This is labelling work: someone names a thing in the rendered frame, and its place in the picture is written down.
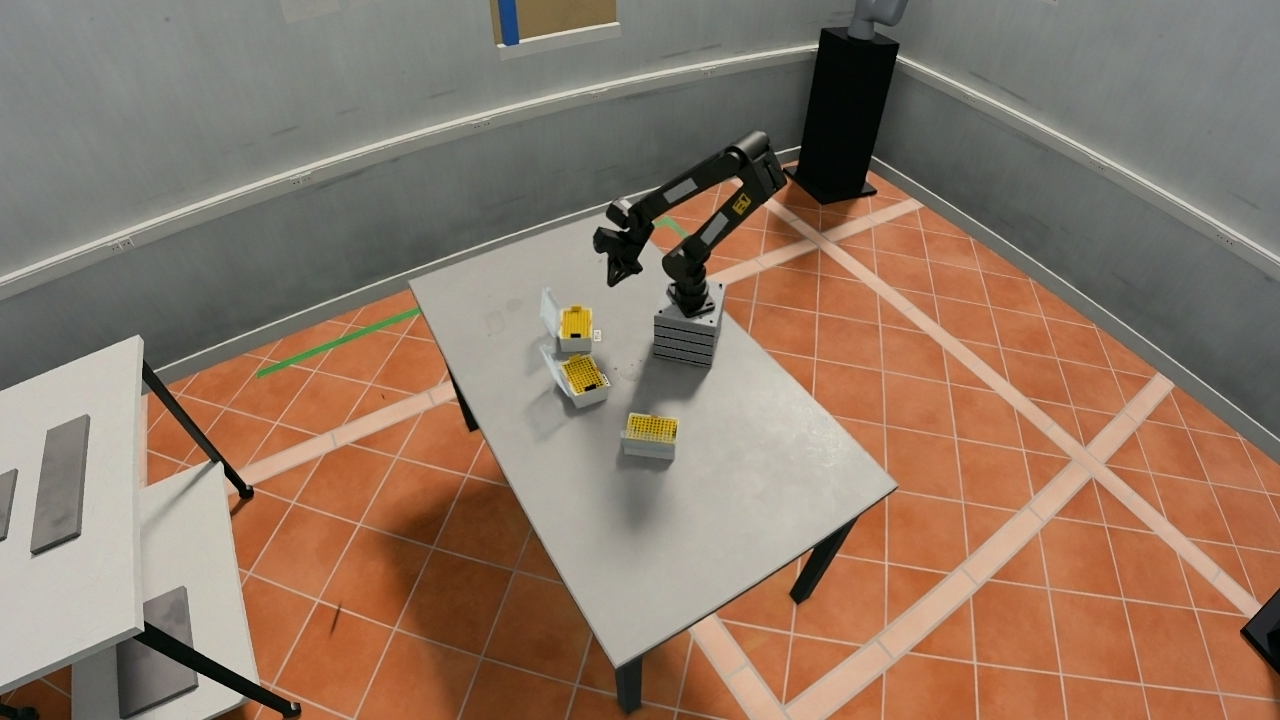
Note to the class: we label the yellow perforated plate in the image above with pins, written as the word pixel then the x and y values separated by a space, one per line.
pixel 582 373
pixel 652 425
pixel 576 322

